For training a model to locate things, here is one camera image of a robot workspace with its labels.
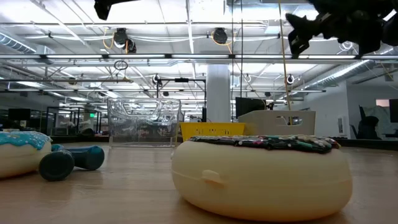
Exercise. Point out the black computer monitor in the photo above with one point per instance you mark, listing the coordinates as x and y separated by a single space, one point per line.
248 107
18 114

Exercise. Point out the yellow plastic bin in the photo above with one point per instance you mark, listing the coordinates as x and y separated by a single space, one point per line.
211 130

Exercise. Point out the white building column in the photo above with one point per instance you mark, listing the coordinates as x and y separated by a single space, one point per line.
218 93

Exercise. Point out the white wall panel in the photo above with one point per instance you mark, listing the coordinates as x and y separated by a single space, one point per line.
341 124

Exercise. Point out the blue frosted donut box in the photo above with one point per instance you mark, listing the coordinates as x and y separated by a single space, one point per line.
18 155

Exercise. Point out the grey plastic bin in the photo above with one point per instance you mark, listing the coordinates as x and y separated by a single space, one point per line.
258 124

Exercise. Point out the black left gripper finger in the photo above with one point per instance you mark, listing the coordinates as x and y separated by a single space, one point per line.
102 9

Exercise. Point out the chocolate frosted donut box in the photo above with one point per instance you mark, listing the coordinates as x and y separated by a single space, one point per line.
264 186

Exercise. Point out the small black ceiling reel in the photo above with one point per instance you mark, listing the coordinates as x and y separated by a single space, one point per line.
290 79
156 79

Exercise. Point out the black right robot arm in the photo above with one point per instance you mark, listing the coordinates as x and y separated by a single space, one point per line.
392 34

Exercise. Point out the clear plastic bin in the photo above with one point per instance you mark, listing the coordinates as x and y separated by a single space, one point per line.
143 124

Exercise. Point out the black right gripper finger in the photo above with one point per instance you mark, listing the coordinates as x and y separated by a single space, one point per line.
306 26
298 42

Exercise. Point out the silver ceiling duct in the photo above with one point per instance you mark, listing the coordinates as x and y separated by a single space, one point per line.
342 73

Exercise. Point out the black background station frame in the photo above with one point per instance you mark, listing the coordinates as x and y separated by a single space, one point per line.
182 80

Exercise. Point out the black wall screen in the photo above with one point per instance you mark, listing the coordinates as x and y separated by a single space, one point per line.
394 110

